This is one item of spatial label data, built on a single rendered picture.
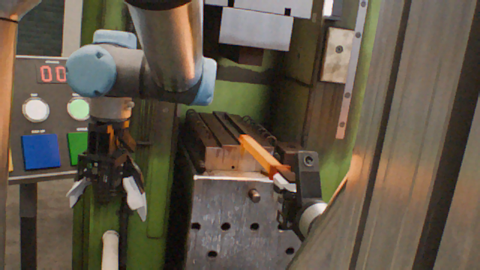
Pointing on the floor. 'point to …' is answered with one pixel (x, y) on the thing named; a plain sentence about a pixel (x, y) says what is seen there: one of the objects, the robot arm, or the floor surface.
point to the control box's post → (28, 225)
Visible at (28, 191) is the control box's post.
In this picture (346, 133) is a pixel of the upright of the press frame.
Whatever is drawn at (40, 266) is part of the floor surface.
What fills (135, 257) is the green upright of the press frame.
